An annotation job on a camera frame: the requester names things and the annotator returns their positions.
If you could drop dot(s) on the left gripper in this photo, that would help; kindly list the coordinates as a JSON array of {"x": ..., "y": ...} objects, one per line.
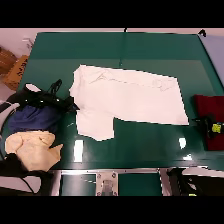
[{"x": 69, "y": 104}]

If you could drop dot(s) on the navy blue garment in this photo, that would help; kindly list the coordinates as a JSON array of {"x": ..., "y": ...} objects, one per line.
[{"x": 31, "y": 120}]

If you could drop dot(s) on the silver frame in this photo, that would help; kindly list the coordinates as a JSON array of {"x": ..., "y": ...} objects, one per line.
[{"x": 106, "y": 181}]

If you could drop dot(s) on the tan cardboard box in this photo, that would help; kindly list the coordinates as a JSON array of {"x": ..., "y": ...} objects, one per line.
[{"x": 16, "y": 73}]

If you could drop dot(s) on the cream garment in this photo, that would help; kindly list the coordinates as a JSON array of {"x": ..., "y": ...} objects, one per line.
[{"x": 33, "y": 148}]

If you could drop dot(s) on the white T-shirt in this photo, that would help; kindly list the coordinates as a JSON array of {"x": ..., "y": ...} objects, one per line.
[{"x": 133, "y": 98}]

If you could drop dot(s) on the red garment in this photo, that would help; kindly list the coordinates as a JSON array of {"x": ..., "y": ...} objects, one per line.
[{"x": 208, "y": 106}]

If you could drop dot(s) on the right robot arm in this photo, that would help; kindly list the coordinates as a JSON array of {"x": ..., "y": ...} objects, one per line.
[{"x": 181, "y": 183}]

